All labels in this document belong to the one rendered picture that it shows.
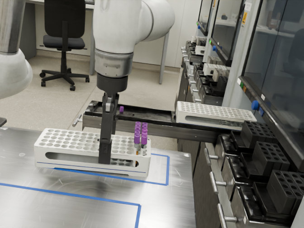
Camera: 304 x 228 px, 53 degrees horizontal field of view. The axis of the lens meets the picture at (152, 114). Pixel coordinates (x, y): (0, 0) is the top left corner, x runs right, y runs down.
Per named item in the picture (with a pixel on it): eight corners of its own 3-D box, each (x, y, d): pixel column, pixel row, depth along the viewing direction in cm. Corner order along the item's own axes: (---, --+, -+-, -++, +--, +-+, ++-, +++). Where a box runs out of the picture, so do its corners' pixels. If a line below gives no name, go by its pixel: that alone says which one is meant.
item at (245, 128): (254, 152, 100) (258, 135, 97) (248, 151, 100) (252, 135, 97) (245, 135, 110) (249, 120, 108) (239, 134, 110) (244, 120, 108)
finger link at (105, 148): (109, 134, 74) (107, 140, 71) (107, 152, 76) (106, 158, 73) (103, 133, 74) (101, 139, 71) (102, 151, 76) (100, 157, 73)
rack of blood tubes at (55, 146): (148, 156, 89) (150, 138, 87) (148, 177, 80) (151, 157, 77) (45, 146, 87) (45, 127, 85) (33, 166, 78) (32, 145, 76)
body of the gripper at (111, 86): (99, 66, 77) (97, 99, 81) (94, 76, 69) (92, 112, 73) (129, 69, 77) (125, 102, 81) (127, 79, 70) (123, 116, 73)
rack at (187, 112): (246, 124, 124) (250, 110, 122) (253, 135, 115) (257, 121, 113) (174, 114, 124) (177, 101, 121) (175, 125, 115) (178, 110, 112)
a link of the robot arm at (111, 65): (92, 51, 66) (90, 77, 69) (133, 56, 67) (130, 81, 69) (97, 43, 75) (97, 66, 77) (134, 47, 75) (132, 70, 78)
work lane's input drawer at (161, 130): (249, 137, 129) (255, 118, 125) (258, 154, 116) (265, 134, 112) (79, 115, 128) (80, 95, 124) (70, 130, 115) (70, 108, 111)
